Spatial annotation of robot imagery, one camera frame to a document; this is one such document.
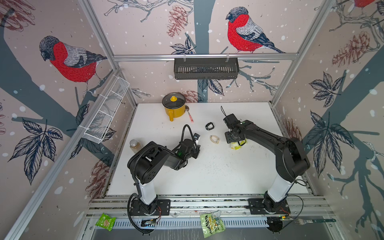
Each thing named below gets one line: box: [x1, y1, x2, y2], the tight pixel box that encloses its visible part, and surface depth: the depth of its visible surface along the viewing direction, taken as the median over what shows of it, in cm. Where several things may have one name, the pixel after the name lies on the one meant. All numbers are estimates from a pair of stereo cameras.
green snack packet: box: [95, 213, 117, 232], surface depth 71 cm
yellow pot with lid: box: [162, 92, 186, 122], surface depth 109 cm
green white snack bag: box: [200, 210, 226, 239], surface depth 70 cm
